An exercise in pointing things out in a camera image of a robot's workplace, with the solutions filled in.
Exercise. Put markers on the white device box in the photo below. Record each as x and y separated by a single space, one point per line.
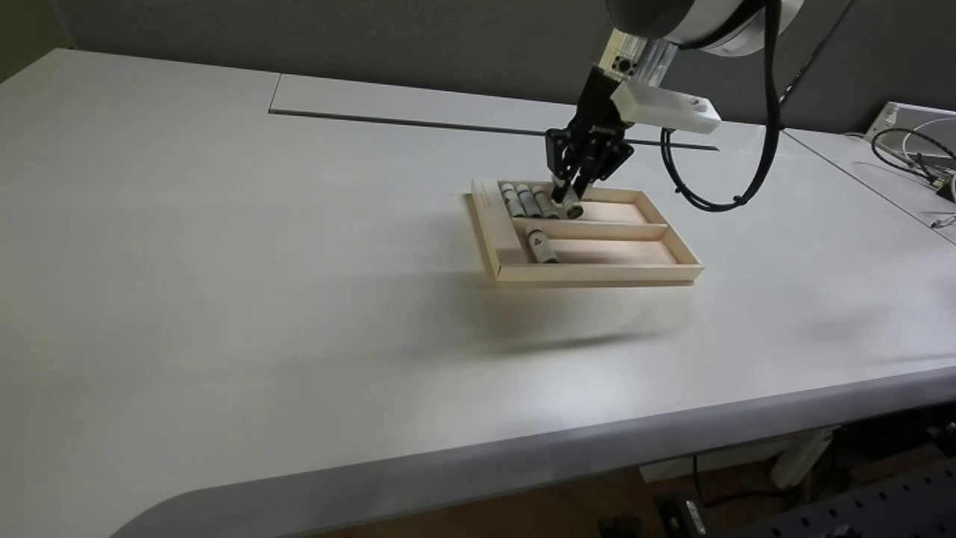
893 112

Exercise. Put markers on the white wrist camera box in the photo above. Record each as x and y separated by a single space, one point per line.
668 106

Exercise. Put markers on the white table leg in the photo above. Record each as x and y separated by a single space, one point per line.
802 461

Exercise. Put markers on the small white bottle dark cap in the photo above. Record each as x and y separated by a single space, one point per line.
521 197
506 197

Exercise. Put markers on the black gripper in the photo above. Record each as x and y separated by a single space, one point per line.
598 115

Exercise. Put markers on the wooden two-compartment tray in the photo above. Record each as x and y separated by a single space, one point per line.
598 276

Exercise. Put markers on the grey partition panel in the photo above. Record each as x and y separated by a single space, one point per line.
348 40
896 49

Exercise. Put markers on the small black floor device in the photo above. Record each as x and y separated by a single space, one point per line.
684 515

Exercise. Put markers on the black perforated plate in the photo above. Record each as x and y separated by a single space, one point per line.
877 509

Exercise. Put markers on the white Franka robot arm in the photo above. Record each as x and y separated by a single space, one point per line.
689 15

